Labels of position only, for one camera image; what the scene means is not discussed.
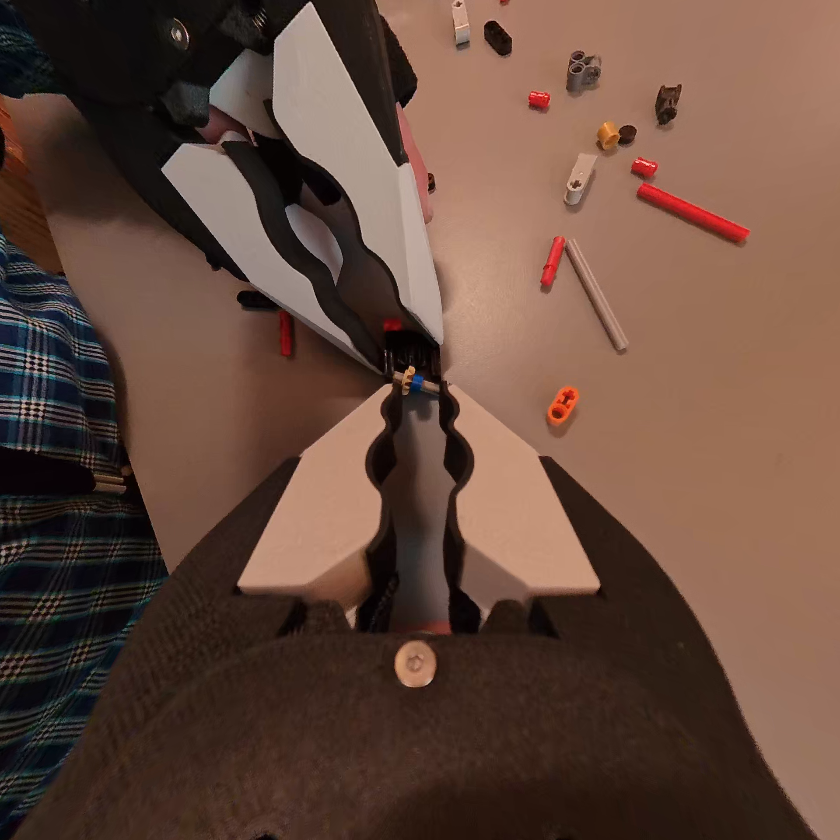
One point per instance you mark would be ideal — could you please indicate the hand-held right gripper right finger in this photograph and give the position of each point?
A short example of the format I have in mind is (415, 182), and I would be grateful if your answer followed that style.
(518, 525)

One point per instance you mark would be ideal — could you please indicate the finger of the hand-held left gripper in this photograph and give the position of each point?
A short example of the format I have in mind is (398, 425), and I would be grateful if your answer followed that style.
(223, 197)
(354, 164)

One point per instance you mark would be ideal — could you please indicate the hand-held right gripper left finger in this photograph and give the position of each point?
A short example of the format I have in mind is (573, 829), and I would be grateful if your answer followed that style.
(315, 525)

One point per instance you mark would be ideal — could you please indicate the small grey axle with gears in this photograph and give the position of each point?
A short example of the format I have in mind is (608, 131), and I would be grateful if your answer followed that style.
(415, 382)

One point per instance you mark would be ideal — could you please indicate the black frame with red pins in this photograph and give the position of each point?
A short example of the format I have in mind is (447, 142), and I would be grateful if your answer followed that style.
(410, 351)

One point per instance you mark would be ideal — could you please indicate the person's left forearm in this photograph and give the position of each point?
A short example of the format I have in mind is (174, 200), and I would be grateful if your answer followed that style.
(19, 52)

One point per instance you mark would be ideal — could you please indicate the person's left hand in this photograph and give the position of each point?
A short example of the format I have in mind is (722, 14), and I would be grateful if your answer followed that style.
(410, 141)

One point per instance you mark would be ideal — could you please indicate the orange short beam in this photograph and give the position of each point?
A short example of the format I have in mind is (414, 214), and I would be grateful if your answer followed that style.
(563, 405)

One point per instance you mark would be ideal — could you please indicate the brown wooden panel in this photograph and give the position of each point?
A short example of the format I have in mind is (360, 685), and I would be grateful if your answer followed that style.
(23, 197)

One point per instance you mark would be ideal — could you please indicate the small red bush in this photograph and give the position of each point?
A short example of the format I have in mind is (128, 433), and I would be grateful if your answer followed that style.
(644, 167)
(539, 100)

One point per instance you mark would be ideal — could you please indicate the long grey axle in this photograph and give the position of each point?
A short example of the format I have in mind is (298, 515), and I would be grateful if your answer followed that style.
(596, 294)

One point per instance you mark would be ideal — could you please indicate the grey double pin connector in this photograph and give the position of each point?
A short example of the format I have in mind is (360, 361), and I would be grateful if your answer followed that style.
(583, 71)

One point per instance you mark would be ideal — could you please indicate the person's blue plaid shirt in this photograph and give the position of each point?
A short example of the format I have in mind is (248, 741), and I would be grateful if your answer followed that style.
(59, 623)

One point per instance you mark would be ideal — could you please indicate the small black bush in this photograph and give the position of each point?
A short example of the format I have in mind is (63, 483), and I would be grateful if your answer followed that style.
(627, 134)

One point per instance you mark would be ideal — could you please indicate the small black connector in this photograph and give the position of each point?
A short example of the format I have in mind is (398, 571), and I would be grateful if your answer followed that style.
(668, 103)

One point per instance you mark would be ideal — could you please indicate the long red axle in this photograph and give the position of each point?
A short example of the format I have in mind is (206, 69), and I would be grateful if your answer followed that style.
(692, 212)

